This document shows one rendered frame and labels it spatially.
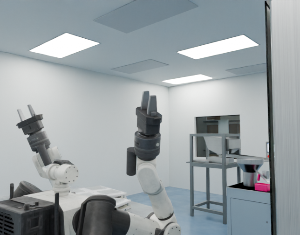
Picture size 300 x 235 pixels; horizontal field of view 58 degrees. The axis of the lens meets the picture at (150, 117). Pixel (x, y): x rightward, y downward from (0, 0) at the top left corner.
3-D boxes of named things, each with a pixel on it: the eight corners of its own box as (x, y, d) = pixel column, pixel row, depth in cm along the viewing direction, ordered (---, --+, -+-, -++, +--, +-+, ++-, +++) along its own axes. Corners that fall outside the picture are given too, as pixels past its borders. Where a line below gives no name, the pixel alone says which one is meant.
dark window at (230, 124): (196, 157, 738) (195, 116, 745) (196, 157, 738) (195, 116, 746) (243, 160, 649) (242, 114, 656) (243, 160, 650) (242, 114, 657)
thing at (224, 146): (171, 220, 467) (171, 133, 477) (204, 208, 546) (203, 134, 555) (254, 243, 371) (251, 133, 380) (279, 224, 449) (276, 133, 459)
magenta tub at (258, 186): (254, 190, 349) (254, 183, 350) (257, 189, 358) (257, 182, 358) (267, 192, 338) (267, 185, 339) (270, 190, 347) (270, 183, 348)
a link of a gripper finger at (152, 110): (157, 94, 84) (156, 113, 86) (147, 95, 83) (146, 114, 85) (159, 95, 83) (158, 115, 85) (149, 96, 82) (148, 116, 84)
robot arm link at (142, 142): (143, 119, 80) (141, 155, 84) (171, 116, 84) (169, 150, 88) (128, 107, 91) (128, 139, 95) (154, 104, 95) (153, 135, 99)
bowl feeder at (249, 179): (232, 185, 383) (232, 158, 385) (243, 182, 409) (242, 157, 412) (268, 190, 350) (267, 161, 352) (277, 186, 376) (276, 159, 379)
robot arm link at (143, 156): (160, 151, 87) (159, 181, 91) (159, 137, 98) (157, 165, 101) (125, 150, 87) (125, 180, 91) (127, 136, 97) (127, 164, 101)
